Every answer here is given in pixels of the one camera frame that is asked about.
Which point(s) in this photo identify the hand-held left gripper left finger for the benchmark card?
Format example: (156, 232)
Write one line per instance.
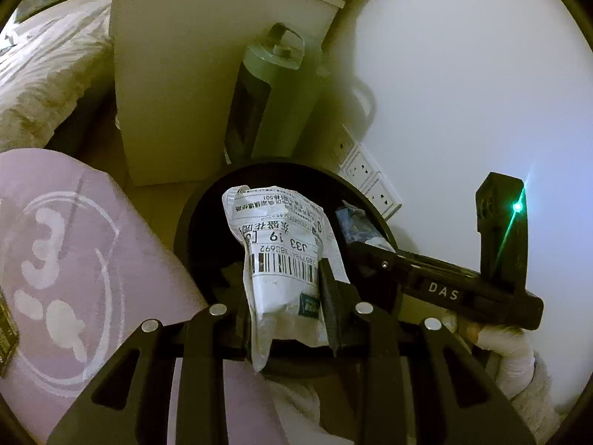
(199, 371)

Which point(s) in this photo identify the white wall sockets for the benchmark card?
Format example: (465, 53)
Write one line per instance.
(366, 171)

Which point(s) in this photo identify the bed with white bedding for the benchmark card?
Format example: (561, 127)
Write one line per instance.
(46, 79)

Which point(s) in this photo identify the white shipping bag with barcode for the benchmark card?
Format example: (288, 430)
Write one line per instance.
(278, 296)

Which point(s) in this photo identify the black trash bin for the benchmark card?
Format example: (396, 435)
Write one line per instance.
(204, 222)

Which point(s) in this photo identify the round purple rug white print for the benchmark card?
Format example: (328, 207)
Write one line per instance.
(116, 264)

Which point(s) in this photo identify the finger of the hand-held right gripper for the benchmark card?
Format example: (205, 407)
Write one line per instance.
(375, 262)

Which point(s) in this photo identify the blue packet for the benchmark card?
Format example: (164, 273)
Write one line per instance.
(361, 225)

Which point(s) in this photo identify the white cabinet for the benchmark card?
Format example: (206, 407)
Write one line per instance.
(185, 79)

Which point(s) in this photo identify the person's right hand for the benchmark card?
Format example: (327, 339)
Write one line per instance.
(470, 331)

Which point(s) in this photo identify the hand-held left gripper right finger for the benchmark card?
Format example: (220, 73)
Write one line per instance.
(332, 308)

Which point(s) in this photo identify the green air purifier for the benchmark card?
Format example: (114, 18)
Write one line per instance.
(268, 102)

